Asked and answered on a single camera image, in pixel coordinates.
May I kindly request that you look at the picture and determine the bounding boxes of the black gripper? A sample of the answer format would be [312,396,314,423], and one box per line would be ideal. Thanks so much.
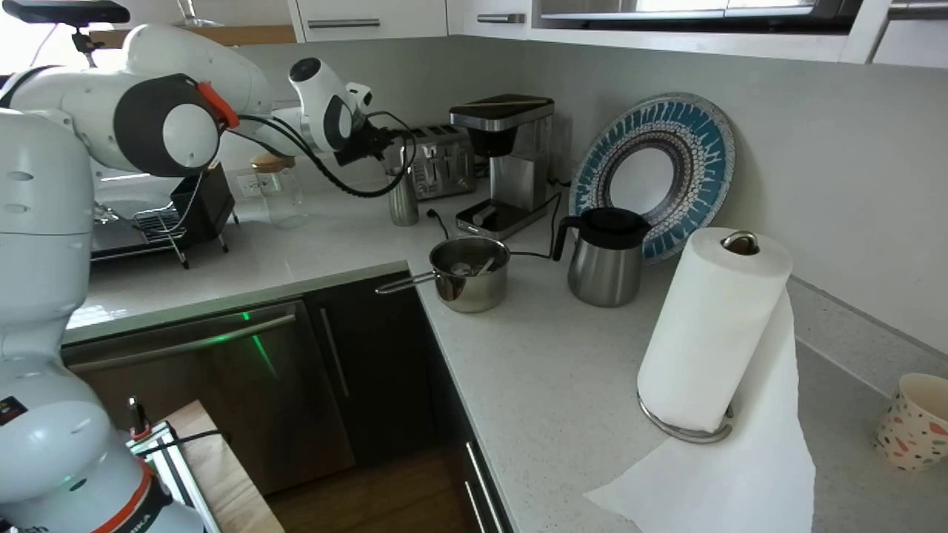
[336,118,403,166]

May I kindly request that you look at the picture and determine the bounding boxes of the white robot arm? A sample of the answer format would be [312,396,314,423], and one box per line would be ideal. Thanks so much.
[0,23,391,533]

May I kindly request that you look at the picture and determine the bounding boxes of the silver toaster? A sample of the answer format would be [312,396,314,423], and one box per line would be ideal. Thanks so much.
[412,124,474,200]

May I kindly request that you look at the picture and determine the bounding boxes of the clear glass jar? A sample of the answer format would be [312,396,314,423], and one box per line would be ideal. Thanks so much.
[252,161,293,229]

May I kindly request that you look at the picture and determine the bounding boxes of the silver coffee maker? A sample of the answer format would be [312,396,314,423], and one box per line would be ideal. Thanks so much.
[452,94,554,240]

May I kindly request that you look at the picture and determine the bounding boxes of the small silver saucepan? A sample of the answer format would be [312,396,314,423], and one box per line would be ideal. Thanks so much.
[378,236,509,314]

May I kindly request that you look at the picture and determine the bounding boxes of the black dish rack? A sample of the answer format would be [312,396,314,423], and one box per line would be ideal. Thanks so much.
[92,166,234,266]

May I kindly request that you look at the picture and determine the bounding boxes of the dark kitchen cabinet front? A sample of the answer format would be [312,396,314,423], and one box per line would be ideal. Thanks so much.
[304,272,514,533]

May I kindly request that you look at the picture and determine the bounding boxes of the stainless dishwasher front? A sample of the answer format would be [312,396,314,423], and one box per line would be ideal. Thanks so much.
[67,303,355,494]

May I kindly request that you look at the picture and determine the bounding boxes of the silver coffee carafe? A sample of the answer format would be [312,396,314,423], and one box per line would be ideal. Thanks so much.
[551,206,650,307]

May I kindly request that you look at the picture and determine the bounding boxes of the blue white decorative plate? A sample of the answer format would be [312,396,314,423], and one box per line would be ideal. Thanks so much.
[569,92,736,261]

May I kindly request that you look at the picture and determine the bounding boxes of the silver paper towel holder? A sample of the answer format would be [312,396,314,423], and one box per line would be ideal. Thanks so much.
[637,232,761,440]

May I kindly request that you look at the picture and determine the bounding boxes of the white paper towel roll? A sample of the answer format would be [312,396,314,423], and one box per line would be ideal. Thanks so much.
[591,229,815,533]

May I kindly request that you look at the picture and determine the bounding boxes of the white upper cabinets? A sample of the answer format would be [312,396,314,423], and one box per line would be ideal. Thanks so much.
[287,0,948,69]

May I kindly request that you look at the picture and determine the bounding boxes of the dotted paper cup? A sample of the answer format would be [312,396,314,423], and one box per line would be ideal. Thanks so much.
[877,372,948,473]

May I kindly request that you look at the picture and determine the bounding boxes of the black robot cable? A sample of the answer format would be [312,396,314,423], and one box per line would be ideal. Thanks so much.
[234,110,424,200]

